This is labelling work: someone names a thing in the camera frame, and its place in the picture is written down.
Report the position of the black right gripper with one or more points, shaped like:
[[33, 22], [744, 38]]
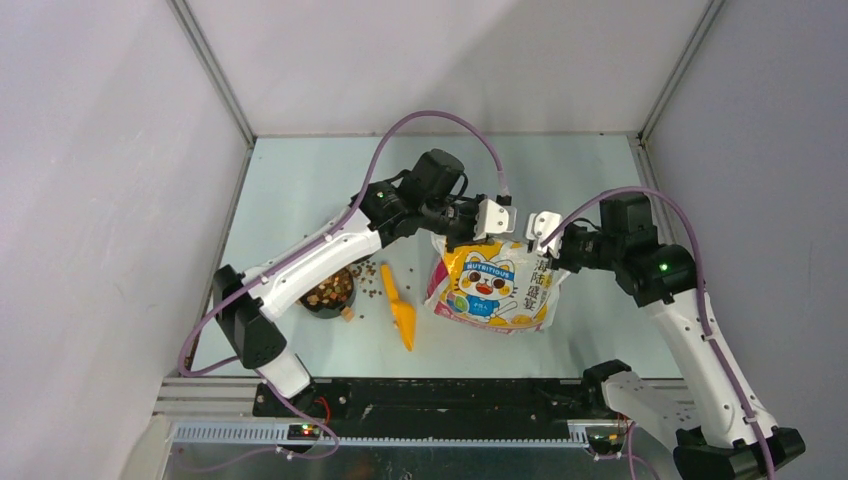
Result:
[[563, 261]]

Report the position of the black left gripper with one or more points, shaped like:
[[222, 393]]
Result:
[[466, 238]]

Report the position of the cat food bag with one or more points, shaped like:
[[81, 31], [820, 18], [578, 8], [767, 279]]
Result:
[[499, 286]]

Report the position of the yellow plastic food scoop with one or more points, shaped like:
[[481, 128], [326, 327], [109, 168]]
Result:
[[404, 314]]

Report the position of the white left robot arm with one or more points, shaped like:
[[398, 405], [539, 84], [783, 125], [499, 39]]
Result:
[[247, 303]]

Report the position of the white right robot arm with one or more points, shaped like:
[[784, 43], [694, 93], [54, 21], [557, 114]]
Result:
[[729, 434]]

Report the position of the black bowl wooden feet near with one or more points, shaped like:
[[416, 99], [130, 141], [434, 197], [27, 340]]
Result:
[[333, 297]]

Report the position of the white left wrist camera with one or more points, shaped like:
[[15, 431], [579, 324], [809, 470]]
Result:
[[493, 219]]

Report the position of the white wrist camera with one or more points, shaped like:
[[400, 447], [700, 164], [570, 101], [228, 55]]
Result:
[[543, 233], [493, 219]]

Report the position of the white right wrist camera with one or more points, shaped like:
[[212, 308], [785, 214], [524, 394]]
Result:
[[543, 233]]

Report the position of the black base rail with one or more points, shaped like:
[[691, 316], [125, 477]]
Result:
[[447, 408]]

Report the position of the aluminium frame post right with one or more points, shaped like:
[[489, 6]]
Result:
[[685, 59]]

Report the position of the aluminium frame post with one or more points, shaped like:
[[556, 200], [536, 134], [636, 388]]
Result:
[[203, 50], [685, 59]]

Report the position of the aluminium frame post left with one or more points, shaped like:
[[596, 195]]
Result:
[[203, 50]]

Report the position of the white slotted cable duct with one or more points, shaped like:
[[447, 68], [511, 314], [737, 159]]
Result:
[[283, 434]]

